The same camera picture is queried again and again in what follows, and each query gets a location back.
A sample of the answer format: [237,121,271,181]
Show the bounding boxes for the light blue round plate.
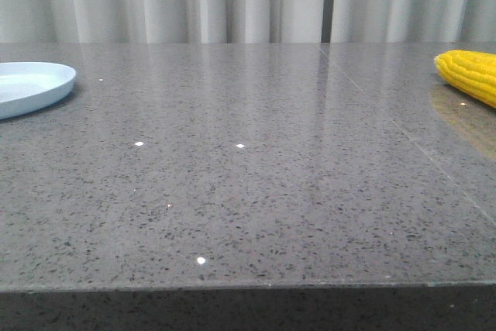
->
[1,62,77,119]

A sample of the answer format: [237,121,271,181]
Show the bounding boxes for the white pleated curtain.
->
[1,0,325,43]
[330,0,495,43]

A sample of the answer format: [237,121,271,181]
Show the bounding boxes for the yellow corn cob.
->
[434,50,495,109]

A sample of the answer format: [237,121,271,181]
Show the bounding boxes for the white pleated curtain left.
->
[1,0,325,43]

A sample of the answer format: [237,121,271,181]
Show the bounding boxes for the white pleated curtain right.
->
[330,0,495,43]

